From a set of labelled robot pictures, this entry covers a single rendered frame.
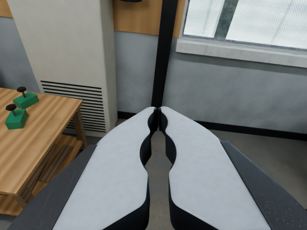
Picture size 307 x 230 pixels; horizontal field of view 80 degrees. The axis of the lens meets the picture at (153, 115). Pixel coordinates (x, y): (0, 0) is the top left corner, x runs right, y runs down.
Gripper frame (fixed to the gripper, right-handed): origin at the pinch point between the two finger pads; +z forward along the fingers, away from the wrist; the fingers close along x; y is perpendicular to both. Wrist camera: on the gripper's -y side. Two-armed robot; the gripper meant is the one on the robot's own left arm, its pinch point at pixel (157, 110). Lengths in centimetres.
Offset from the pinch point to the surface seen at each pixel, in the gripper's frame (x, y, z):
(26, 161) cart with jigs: -61, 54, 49
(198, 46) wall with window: 29, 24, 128
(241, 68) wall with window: 66, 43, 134
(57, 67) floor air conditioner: -68, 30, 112
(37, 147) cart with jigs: -60, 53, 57
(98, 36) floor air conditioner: -35, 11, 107
